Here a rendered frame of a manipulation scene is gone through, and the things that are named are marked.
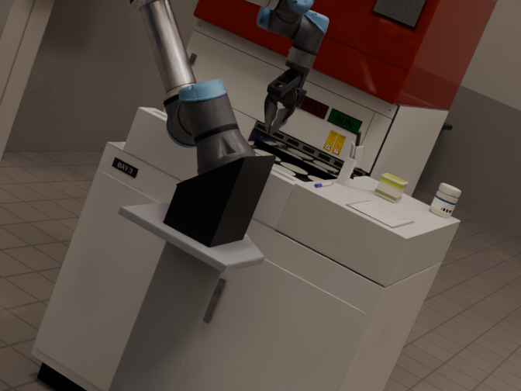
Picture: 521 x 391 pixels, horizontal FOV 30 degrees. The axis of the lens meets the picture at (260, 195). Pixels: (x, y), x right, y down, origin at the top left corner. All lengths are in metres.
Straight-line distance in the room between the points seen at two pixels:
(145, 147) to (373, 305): 0.83
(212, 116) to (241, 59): 1.10
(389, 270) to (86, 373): 1.04
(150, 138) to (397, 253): 0.82
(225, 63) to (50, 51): 2.23
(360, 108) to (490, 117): 6.42
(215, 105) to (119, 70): 3.79
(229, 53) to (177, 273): 1.26
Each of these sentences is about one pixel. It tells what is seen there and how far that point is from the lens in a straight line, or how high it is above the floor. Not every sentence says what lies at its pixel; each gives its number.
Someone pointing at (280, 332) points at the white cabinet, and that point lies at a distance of 2.76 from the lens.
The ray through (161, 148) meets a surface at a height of 0.88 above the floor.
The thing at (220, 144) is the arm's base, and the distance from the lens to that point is 2.37.
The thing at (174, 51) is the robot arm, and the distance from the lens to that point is 2.57.
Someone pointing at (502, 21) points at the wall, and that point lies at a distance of 9.73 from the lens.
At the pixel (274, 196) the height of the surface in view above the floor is 0.90.
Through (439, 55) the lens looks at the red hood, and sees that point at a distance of 3.46.
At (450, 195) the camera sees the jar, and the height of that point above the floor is 1.04.
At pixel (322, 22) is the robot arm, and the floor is 1.39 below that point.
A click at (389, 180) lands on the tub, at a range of 3.00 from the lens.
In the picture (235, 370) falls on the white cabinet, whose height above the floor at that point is 0.39.
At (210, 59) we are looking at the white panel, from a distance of 3.52.
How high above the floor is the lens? 1.49
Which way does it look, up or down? 13 degrees down
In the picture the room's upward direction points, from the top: 22 degrees clockwise
